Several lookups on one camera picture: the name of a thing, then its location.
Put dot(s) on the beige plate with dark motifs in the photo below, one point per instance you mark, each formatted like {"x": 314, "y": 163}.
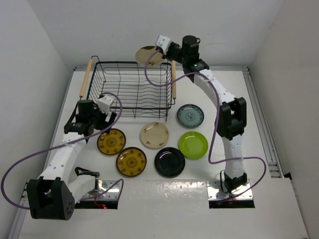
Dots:
{"x": 143, "y": 54}

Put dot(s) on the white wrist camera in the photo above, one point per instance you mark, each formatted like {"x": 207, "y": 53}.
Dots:
{"x": 163, "y": 43}
{"x": 104, "y": 103}

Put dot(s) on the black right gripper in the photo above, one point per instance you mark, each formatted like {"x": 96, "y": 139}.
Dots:
{"x": 167, "y": 56}

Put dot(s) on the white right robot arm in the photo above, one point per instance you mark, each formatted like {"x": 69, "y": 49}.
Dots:
{"x": 231, "y": 118}

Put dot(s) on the right wooden rack handle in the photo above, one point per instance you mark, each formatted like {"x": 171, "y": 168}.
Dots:
{"x": 173, "y": 75}

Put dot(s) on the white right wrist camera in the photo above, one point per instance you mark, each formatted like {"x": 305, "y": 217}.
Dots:
{"x": 163, "y": 43}

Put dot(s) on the brown yellow patterned plate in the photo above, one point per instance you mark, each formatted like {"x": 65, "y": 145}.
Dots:
{"x": 111, "y": 143}
{"x": 131, "y": 162}

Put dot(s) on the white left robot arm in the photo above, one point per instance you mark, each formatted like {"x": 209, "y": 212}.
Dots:
{"x": 51, "y": 196}

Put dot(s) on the lime green plate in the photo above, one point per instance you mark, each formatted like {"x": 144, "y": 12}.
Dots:
{"x": 193, "y": 145}

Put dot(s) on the wooden rack handle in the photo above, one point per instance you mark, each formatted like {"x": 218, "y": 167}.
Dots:
{"x": 173, "y": 75}
{"x": 86, "y": 77}

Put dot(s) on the blue floral celadon plate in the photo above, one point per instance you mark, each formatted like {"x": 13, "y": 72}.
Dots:
{"x": 190, "y": 116}

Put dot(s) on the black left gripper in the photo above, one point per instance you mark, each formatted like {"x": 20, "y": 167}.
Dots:
{"x": 103, "y": 123}

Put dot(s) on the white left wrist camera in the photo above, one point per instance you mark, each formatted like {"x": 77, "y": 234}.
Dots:
{"x": 104, "y": 103}

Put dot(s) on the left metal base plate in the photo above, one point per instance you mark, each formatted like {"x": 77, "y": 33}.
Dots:
{"x": 105, "y": 190}

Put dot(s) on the left wooden rack handle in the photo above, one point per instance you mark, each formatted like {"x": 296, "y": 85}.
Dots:
{"x": 86, "y": 77}

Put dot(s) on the beige plate on table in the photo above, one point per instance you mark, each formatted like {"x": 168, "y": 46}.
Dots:
{"x": 154, "y": 135}

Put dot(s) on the black wire dish rack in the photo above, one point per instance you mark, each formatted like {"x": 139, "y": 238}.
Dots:
{"x": 141, "y": 95}

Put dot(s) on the black glossy plate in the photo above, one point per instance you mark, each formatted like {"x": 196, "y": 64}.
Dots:
{"x": 169, "y": 162}

